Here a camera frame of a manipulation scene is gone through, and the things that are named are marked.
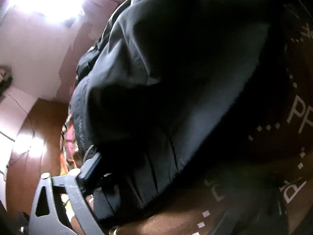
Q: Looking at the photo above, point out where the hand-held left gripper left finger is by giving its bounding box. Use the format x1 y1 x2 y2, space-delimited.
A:
29 152 106 235

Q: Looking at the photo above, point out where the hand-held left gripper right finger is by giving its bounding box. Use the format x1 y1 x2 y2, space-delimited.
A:
215 173 290 235

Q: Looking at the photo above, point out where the dark navy padded jacket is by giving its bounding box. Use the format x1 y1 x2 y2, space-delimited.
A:
68 0 295 226

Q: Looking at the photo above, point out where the brown cartoon printed blanket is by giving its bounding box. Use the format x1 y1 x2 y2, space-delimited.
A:
59 0 313 235

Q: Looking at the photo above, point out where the wooden headboard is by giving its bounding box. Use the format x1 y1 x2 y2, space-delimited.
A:
6 98 74 202

